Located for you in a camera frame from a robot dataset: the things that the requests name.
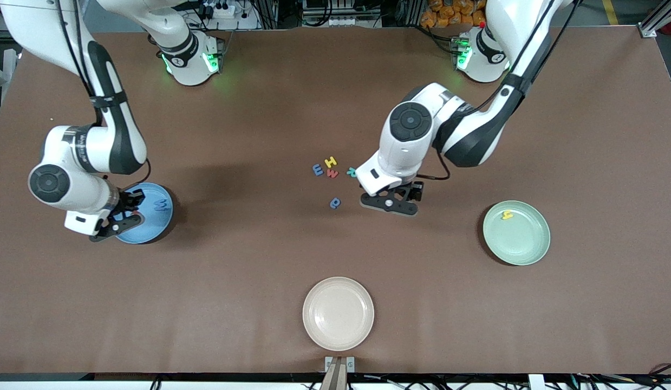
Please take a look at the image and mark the blue plate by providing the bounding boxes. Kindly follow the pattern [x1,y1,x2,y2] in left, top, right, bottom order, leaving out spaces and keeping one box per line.
[114,183,174,244]

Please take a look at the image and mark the green plate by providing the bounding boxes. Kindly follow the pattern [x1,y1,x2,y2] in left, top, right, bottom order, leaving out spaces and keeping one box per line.
[483,200,551,266]

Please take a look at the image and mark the beige plate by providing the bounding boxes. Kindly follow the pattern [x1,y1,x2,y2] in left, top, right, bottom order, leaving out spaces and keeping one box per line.
[302,277,375,352]

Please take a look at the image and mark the orange snack bags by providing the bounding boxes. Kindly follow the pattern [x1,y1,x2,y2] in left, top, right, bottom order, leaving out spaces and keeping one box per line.
[420,0,487,29]

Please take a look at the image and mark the white power strip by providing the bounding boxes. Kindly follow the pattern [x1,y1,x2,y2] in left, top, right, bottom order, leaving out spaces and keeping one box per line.
[203,0,238,20]

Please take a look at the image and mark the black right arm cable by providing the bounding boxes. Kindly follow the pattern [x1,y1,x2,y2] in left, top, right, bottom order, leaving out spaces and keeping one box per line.
[54,0,152,187]

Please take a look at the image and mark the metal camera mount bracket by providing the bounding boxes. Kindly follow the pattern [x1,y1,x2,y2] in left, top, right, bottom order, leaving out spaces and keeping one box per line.
[324,356,356,390]

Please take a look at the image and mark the aluminium frame post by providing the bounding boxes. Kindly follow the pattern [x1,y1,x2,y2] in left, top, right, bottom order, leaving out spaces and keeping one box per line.
[639,0,671,38]

